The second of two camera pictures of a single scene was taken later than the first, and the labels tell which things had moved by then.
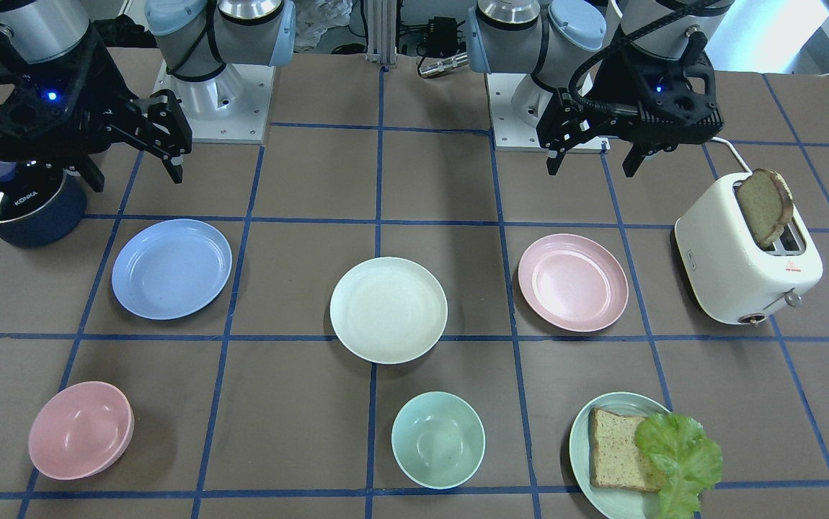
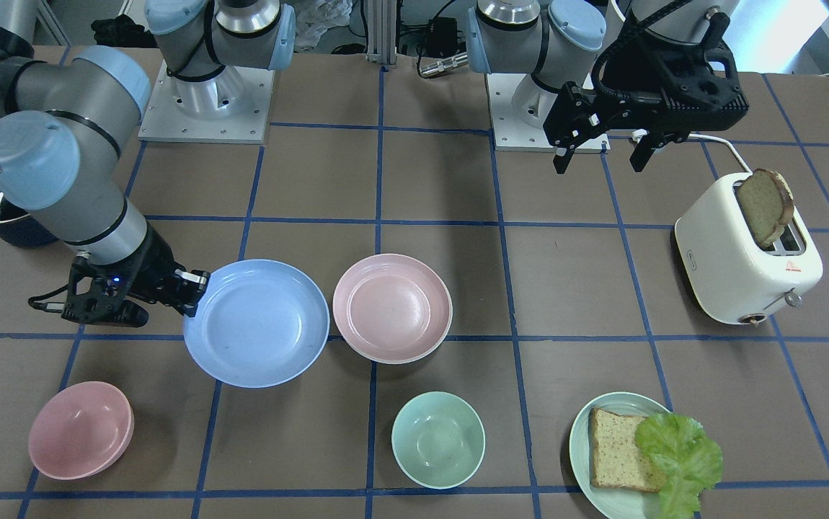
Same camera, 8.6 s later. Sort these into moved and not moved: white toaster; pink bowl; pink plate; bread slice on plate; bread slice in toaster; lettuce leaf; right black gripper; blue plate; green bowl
Moved: blue plate; right black gripper; pink plate
Not moved: green bowl; pink bowl; bread slice on plate; lettuce leaf; white toaster; bread slice in toaster
